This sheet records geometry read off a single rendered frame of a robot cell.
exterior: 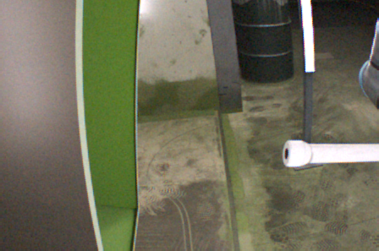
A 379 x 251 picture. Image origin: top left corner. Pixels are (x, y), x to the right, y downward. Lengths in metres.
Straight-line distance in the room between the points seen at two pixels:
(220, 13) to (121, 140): 1.66
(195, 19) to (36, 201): 2.22
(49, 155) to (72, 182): 0.05
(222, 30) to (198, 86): 0.48
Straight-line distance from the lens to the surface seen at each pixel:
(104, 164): 1.15
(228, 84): 2.71
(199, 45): 2.60
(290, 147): 0.41
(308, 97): 1.96
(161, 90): 2.73
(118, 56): 0.98
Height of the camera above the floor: 1.25
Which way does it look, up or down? 25 degrees down
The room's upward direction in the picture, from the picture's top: 9 degrees counter-clockwise
